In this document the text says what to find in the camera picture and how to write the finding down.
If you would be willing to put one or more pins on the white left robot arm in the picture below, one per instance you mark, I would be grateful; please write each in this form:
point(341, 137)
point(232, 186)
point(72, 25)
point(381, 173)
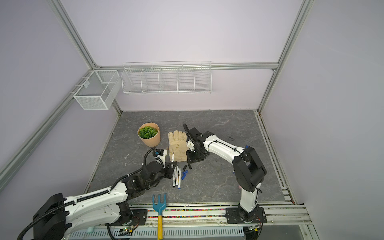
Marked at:
point(60, 216)

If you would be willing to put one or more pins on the beige work glove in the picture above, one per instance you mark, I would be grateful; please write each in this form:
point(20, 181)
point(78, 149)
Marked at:
point(178, 145)

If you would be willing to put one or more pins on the teal yellow garden fork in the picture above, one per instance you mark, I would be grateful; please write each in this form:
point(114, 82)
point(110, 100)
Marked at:
point(159, 207)

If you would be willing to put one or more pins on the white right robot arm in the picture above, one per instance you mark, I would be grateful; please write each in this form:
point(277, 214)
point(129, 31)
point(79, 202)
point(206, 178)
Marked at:
point(248, 167)

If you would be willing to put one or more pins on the light teal tool handle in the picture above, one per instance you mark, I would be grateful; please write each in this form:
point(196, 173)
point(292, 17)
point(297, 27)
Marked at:
point(90, 230)

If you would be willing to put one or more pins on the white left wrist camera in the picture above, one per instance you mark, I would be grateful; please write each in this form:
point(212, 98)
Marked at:
point(160, 155)

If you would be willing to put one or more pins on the aluminium cage frame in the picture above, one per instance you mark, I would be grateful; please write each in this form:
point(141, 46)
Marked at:
point(10, 169)

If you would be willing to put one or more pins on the small white mesh basket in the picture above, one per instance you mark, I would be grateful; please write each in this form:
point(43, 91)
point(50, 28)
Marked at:
point(99, 90)

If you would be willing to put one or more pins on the long white wire basket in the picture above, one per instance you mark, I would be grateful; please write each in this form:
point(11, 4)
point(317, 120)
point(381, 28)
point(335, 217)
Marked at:
point(167, 77)

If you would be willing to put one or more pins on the tan pot with green plant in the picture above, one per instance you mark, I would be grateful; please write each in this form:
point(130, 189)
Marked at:
point(150, 134)

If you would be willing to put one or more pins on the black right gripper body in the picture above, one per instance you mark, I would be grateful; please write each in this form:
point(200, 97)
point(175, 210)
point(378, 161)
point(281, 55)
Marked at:
point(195, 156)

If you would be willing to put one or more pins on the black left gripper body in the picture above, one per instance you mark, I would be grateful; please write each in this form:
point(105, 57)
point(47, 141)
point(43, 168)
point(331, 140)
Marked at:
point(165, 172)

